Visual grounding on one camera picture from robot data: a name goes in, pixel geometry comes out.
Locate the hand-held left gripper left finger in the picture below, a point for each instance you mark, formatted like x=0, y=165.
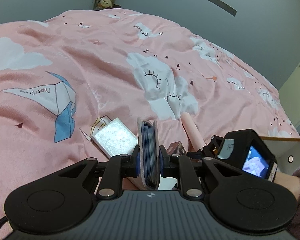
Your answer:
x=137, y=162

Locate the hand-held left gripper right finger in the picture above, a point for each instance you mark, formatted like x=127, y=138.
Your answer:
x=162, y=161

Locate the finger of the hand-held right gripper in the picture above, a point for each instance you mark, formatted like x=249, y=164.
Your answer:
x=210, y=146

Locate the pink felt wallet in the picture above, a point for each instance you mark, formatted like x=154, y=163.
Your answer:
x=148, y=155

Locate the pink selfie stick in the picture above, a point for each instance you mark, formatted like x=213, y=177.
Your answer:
x=192, y=130

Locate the white box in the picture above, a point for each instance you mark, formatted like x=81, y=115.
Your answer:
x=115, y=140

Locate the orange cardboard box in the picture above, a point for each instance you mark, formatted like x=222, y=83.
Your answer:
x=285, y=146

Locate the person's right forearm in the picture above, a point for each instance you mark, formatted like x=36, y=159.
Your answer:
x=287, y=183

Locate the dark picture-printed box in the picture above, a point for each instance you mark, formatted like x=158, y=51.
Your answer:
x=176, y=148

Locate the pink printed blanket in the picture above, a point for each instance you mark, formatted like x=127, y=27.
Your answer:
x=65, y=55

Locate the yellow dog plush toy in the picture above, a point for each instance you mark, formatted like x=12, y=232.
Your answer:
x=105, y=3

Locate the grey wall strip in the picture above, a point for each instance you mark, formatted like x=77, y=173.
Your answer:
x=222, y=5

